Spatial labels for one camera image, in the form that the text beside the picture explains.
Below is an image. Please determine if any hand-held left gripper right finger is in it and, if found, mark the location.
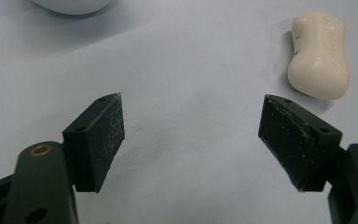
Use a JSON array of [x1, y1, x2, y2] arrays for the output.
[[257, 93, 358, 224]]

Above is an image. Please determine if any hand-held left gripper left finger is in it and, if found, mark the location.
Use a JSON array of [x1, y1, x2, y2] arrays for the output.
[[2, 92, 126, 224]]

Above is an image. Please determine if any cream soap bar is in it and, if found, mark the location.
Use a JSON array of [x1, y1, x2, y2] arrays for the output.
[[287, 10, 351, 101]]

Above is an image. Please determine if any white round dish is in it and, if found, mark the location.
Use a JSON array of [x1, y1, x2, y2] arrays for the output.
[[31, 0, 115, 16]]

